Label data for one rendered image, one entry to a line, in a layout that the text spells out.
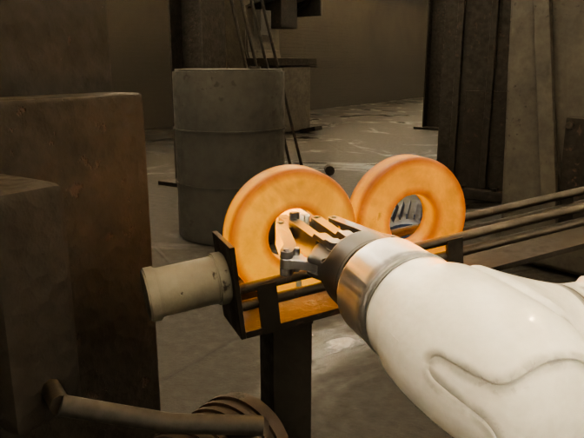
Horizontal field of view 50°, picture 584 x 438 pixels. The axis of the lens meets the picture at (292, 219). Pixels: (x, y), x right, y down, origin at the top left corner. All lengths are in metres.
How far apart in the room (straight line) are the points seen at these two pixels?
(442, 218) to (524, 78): 2.17
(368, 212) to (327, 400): 1.12
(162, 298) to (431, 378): 0.35
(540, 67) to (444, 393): 2.54
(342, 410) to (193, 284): 1.13
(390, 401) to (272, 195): 1.21
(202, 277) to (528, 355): 0.40
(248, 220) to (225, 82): 2.39
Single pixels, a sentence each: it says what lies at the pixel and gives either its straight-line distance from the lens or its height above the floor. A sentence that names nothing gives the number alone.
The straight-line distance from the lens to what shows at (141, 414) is 0.65.
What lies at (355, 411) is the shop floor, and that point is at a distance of 1.76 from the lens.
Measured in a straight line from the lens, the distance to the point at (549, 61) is 2.86.
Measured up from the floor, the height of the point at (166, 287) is 0.68.
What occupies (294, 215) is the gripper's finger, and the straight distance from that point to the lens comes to 0.67.
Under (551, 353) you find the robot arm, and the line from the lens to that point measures 0.38.
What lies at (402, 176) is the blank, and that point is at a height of 0.78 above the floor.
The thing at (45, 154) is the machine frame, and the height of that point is 0.81.
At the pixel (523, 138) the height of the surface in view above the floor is 0.59.
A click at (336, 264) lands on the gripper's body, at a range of 0.54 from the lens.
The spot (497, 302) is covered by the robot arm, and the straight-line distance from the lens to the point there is 0.40.
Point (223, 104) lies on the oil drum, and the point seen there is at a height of 0.71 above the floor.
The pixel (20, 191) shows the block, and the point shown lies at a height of 0.80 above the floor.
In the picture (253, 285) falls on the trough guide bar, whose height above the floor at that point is 0.67.
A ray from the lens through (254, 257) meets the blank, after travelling 0.70.
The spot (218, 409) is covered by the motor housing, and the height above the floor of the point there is 0.53.
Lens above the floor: 0.91
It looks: 14 degrees down
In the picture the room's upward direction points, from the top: straight up
